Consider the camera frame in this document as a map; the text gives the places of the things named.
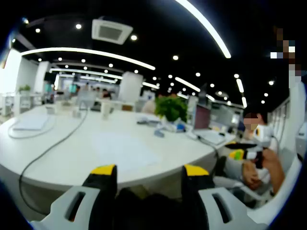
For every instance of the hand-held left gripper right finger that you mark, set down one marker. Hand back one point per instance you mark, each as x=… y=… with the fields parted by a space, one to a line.
x=196 y=179

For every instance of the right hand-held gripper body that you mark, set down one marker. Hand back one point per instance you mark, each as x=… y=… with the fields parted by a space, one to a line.
x=250 y=155

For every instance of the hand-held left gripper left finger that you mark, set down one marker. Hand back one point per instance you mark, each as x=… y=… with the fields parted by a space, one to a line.
x=100 y=182

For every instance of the blue tissue box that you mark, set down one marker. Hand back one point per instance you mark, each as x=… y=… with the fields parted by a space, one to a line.
x=180 y=127

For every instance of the tall cream cup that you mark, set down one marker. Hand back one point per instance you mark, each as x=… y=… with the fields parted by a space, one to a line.
x=106 y=110

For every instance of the grey desk organiser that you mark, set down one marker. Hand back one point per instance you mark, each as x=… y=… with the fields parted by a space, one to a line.
x=147 y=123

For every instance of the green potted plant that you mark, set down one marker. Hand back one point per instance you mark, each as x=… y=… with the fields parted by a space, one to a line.
x=171 y=107

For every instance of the ceiling light strips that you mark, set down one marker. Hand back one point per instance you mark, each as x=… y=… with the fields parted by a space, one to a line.
x=72 y=49

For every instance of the ceiling air vent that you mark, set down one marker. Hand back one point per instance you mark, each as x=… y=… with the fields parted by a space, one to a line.
x=112 y=31

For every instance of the ceiling spot lights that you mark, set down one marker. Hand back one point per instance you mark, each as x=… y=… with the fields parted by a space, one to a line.
x=78 y=26

